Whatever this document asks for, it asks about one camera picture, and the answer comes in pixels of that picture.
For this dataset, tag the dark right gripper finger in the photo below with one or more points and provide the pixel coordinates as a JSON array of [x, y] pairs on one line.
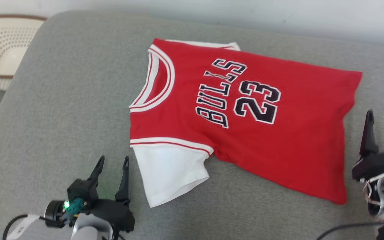
[[368, 136]]

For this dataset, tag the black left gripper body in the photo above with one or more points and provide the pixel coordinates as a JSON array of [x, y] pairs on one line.
[[115, 213]]

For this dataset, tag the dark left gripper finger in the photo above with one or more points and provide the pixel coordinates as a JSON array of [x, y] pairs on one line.
[[97, 170], [123, 183]]

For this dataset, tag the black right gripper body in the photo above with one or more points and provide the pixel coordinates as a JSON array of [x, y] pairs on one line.
[[382, 163]]

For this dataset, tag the red Bulls 23 jersey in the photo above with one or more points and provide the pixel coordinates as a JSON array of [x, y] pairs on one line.
[[262, 140]]

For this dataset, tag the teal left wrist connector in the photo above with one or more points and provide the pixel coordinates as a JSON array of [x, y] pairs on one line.
[[75, 206]]

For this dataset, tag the cream perforated laundry basket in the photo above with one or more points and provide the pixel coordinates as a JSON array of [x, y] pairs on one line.
[[5, 50]]

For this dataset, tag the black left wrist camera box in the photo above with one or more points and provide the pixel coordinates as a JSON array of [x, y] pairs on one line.
[[83, 191]]

